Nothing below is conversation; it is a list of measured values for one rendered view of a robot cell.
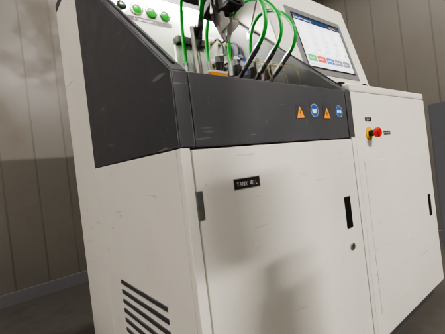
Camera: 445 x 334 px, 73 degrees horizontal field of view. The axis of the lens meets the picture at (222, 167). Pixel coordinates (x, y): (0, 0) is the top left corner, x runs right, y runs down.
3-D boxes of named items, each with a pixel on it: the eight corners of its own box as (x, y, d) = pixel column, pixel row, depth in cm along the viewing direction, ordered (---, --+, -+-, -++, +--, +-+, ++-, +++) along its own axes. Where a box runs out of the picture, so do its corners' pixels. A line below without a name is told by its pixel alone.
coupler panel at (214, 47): (217, 96, 132) (208, 26, 132) (212, 98, 135) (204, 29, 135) (239, 97, 141) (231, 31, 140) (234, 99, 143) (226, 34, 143)
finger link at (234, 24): (236, 36, 95) (232, 7, 95) (224, 44, 99) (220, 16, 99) (243, 38, 97) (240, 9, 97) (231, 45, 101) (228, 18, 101)
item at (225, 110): (196, 147, 63) (187, 70, 63) (185, 150, 66) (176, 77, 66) (349, 137, 101) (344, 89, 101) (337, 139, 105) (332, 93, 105)
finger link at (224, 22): (228, 34, 93) (224, 4, 93) (216, 42, 97) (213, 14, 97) (236, 36, 95) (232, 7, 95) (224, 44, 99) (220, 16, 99)
